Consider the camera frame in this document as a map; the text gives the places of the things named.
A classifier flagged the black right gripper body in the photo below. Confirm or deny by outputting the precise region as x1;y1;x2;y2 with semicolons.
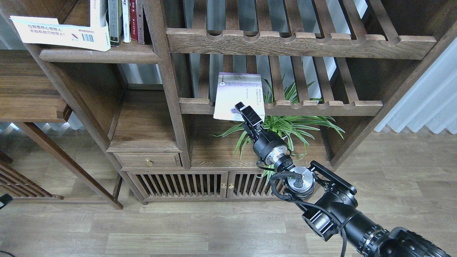
242;122;288;165

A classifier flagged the brass drawer knob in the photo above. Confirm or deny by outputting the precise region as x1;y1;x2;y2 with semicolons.
145;158;154;167

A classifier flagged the dark wooden bookshelf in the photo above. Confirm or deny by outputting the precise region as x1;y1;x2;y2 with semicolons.
0;0;457;211

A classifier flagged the white curtain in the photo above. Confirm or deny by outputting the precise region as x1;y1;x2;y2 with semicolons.
375;40;457;134

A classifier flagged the wooden side table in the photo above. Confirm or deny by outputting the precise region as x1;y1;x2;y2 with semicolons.
0;49;123;210

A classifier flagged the green spider plant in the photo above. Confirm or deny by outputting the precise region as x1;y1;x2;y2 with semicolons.
212;79;345;183

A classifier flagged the large white book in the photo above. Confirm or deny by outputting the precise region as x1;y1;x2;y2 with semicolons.
10;0;111;51

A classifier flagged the white upright book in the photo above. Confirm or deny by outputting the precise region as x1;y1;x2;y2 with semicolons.
121;0;131;43

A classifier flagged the red upright book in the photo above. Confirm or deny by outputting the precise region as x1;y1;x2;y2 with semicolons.
129;0;138;41

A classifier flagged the grey upright book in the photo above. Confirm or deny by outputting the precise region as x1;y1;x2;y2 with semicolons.
136;0;145;45

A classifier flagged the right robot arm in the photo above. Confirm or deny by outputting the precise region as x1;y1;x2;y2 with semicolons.
235;102;448;257

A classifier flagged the yellow and grey book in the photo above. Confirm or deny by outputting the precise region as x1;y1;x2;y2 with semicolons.
108;0;122;47

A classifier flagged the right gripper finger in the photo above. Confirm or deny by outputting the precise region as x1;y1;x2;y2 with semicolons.
235;102;263;127

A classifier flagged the pale purple book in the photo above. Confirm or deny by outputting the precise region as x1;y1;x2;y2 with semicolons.
213;72;265;122

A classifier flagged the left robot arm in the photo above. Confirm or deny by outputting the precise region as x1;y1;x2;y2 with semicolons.
0;193;13;209

